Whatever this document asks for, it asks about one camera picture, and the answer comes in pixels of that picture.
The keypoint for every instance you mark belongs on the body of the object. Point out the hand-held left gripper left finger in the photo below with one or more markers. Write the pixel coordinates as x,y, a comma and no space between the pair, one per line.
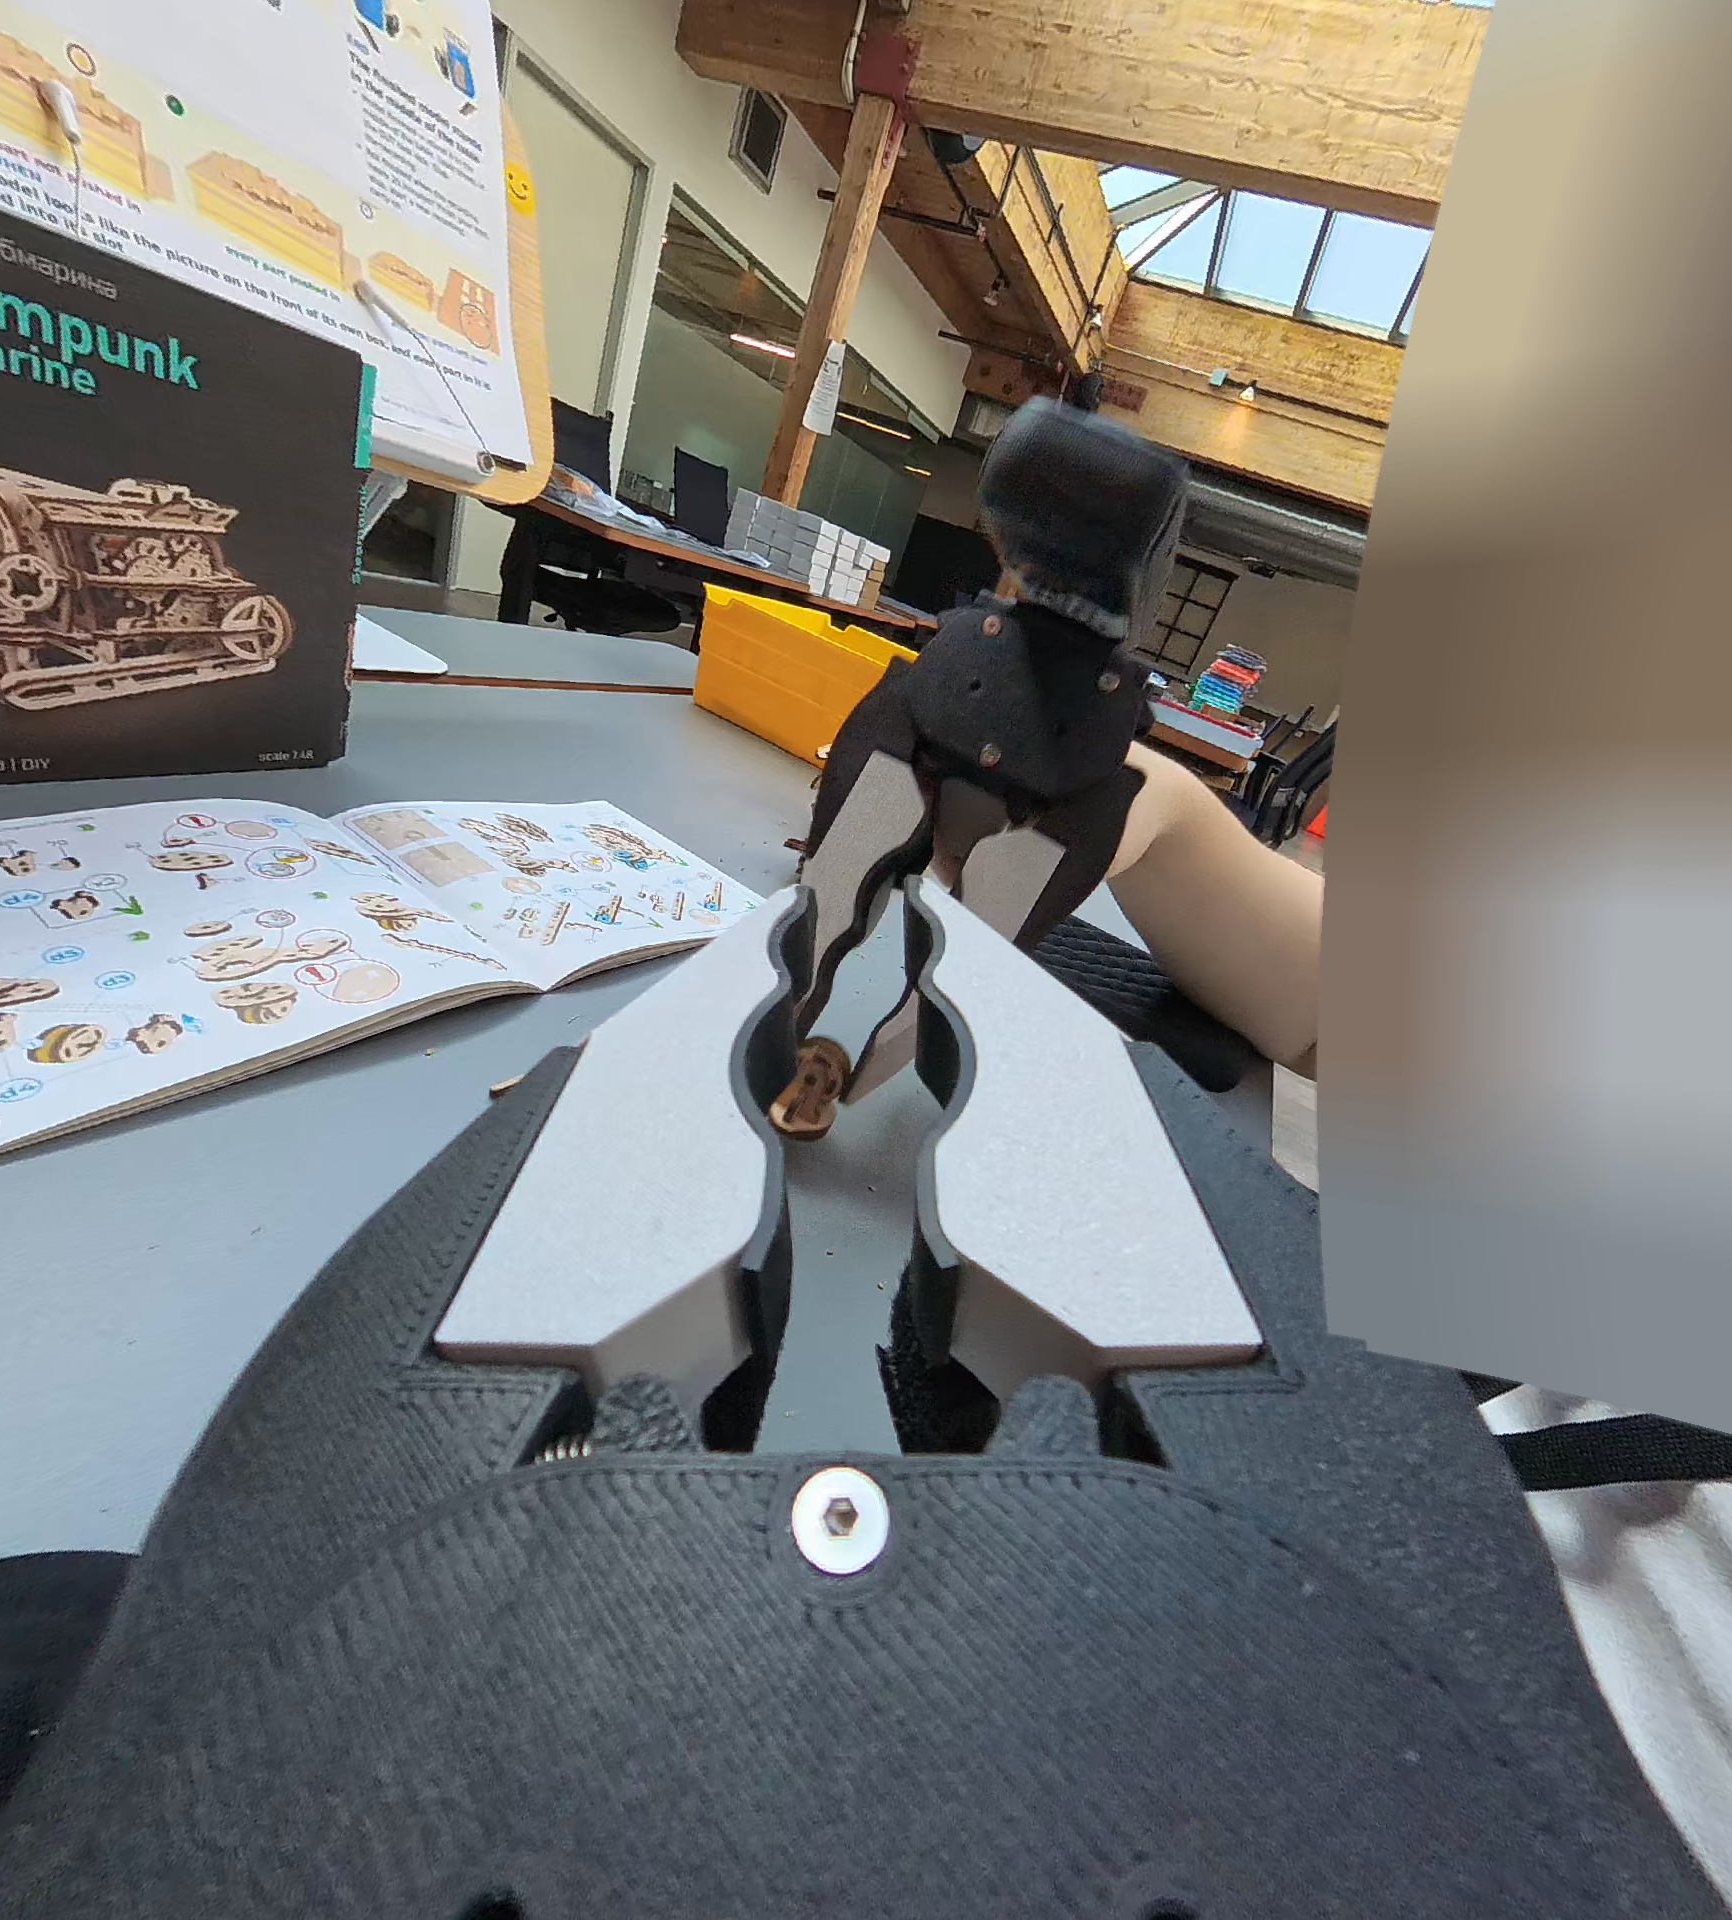
626,1184

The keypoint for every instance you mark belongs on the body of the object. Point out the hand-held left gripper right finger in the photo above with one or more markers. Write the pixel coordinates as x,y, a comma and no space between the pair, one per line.
1077,1184

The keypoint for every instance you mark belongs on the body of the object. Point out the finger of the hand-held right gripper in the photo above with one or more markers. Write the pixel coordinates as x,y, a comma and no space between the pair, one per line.
1008,862
875,824

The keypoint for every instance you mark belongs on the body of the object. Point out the small wooden model part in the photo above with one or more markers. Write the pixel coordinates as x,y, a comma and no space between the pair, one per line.
807,1094

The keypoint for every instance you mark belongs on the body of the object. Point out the person's right forearm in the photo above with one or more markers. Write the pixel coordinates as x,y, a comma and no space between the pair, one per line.
1227,900

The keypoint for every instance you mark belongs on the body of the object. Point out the black model kit box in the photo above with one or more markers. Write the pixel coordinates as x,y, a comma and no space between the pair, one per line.
117,494

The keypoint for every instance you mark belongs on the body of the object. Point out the yellow plastic bin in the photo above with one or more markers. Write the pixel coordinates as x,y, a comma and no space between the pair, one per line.
777,674

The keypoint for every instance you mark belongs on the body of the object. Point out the stack of colourful boxes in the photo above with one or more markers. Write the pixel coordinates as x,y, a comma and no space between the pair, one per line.
1235,682

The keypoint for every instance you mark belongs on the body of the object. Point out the stack of small white boxes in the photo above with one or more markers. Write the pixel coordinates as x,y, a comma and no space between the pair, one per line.
807,549

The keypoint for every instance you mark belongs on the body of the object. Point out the paper notice on column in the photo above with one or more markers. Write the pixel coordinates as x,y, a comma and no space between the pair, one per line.
823,391

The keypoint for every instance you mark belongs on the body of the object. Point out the black office chair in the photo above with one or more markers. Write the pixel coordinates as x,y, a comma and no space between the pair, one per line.
584,443
701,493

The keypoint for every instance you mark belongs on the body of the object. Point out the long wooden desk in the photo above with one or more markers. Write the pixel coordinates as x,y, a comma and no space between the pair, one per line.
626,540

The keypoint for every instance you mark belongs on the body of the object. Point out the open instruction booklet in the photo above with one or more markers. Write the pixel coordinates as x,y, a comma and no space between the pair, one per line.
250,960

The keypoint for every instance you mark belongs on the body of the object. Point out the wooden support column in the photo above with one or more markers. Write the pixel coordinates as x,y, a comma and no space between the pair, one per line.
850,240

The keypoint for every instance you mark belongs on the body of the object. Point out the white flat sheet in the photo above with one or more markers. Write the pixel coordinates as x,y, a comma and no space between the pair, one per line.
394,645

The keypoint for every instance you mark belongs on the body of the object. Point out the wooden display board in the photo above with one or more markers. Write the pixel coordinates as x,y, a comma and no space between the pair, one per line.
532,374

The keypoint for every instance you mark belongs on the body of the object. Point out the yellow smiley sticker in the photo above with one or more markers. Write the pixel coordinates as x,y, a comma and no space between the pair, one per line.
519,183

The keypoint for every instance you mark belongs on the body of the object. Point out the printed instruction sheet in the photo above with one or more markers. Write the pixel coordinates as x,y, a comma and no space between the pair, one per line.
267,165

